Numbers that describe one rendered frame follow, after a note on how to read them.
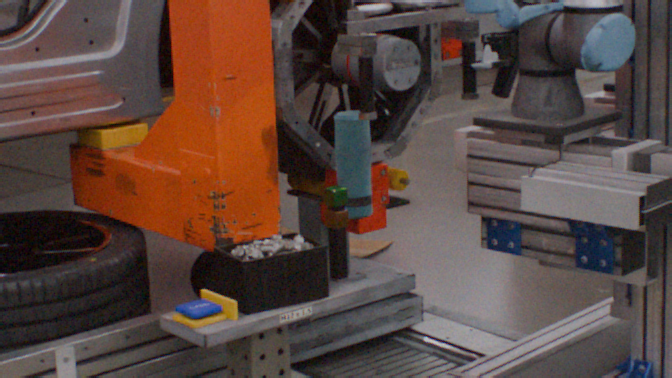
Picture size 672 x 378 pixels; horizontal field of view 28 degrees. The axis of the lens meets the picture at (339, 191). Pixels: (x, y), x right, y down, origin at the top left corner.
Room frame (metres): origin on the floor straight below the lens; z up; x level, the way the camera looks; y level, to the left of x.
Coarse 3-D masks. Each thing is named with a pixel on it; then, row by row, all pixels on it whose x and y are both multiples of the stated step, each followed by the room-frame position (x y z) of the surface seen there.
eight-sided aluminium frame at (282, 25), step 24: (312, 0) 3.33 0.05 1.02; (288, 24) 3.28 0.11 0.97; (432, 24) 3.58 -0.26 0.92; (288, 48) 3.28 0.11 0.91; (432, 48) 3.58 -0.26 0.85; (288, 72) 3.28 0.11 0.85; (432, 72) 3.58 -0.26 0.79; (288, 96) 3.28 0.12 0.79; (408, 96) 3.60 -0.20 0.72; (432, 96) 3.57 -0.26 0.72; (288, 120) 3.27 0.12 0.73; (408, 120) 3.53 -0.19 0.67; (312, 144) 3.32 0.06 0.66; (384, 144) 3.47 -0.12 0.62; (336, 168) 3.36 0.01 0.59
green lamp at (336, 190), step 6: (330, 186) 2.86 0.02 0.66; (336, 186) 2.85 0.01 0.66; (342, 186) 2.85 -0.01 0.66; (324, 192) 2.84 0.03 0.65; (330, 192) 2.83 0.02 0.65; (336, 192) 2.82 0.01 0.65; (342, 192) 2.83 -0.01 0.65; (324, 198) 2.85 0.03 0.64; (330, 198) 2.83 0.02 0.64; (336, 198) 2.82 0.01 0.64; (342, 198) 2.83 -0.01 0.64; (330, 204) 2.83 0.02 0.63; (336, 204) 2.82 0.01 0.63; (342, 204) 2.83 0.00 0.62
